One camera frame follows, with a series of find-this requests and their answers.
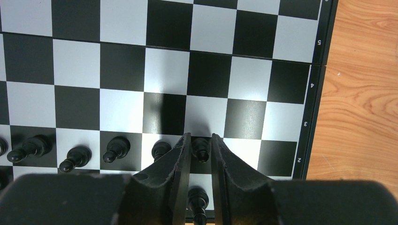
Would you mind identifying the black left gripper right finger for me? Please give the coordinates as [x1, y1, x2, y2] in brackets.
[211, 134, 398, 225]

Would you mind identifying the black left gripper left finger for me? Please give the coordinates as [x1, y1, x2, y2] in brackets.
[0, 133, 191, 225]

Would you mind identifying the black pawn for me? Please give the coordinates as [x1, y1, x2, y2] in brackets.
[192, 138, 210, 163]
[102, 136, 130, 164]
[59, 145, 92, 173]
[7, 135, 52, 163]

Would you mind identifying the black chess piece on board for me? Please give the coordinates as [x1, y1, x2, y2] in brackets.
[188, 187, 209, 225]

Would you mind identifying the black pawn on board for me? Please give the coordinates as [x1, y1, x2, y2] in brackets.
[59, 145, 92, 173]
[7, 135, 52, 163]
[102, 136, 130, 164]

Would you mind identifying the black and white chessboard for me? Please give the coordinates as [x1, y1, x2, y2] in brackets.
[0, 0, 339, 219]

